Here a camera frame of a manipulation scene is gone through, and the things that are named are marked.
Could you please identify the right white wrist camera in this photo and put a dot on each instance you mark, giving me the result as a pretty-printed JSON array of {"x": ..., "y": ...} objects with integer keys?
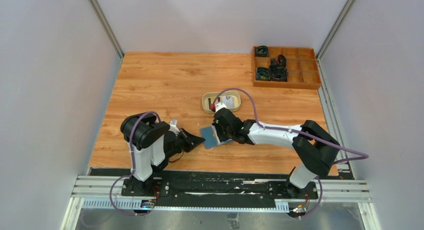
[{"x": 219, "y": 106}]

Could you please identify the rolled blue belt lower left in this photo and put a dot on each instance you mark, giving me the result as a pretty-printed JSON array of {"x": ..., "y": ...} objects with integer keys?
[{"x": 262, "y": 74}]

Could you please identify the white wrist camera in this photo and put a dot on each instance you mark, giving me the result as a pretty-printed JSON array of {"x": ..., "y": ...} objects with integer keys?
[
  {"x": 219, "y": 106},
  {"x": 173, "y": 127}
]

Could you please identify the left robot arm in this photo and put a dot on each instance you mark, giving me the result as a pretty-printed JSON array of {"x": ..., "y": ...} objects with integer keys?
[{"x": 152, "y": 142}]

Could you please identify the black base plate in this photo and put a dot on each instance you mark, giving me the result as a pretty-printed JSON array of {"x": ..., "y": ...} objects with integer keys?
[{"x": 218, "y": 189}]

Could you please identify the white printed card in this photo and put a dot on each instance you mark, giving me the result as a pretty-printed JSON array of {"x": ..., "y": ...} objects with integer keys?
[{"x": 229, "y": 101}]

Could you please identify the rolled dark belt top left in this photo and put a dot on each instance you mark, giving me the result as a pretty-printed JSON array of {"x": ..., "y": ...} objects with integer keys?
[{"x": 261, "y": 51}]

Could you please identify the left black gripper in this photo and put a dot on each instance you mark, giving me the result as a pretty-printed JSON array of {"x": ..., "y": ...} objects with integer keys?
[{"x": 182, "y": 139}]

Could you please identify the cream oval tray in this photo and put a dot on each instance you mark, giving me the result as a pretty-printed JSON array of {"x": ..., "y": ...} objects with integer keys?
[{"x": 208, "y": 110}]

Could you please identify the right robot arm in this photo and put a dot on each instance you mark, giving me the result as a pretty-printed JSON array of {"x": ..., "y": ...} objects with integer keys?
[{"x": 316, "y": 148}]

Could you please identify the aluminium rail frame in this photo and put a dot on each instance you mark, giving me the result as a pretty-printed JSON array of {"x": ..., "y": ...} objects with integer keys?
[{"x": 98, "y": 192}]

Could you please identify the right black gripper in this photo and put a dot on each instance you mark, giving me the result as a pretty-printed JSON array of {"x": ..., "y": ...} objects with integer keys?
[{"x": 218, "y": 129}]

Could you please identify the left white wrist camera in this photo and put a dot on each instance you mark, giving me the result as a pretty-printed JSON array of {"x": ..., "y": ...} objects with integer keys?
[{"x": 173, "y": 127}]

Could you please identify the rolled black belt lower centre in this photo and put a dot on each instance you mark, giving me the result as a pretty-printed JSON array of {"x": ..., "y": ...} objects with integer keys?
[{"x": 278, "y": 73}]

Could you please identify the rolled dark belt centre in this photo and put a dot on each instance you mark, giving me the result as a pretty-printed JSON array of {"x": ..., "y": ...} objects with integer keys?
[{"x": 279, "y": 60}]

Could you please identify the rolled dark belt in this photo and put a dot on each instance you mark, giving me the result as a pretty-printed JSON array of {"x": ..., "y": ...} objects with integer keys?
[
  {"x": 279, "y": 60},
  {"x": 261, "y": 51}
]

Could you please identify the gold card with black stripe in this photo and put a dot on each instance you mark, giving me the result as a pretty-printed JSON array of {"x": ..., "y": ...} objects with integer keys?
[{"x": 210, "y": 100}]

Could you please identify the blue card holder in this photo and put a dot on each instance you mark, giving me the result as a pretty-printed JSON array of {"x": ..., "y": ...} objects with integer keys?
[{"x": 211, "y": 138}]

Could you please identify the wooden compartment box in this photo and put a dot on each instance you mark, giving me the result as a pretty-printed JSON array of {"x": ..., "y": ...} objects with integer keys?
[{"x": 303, "y": 71}]

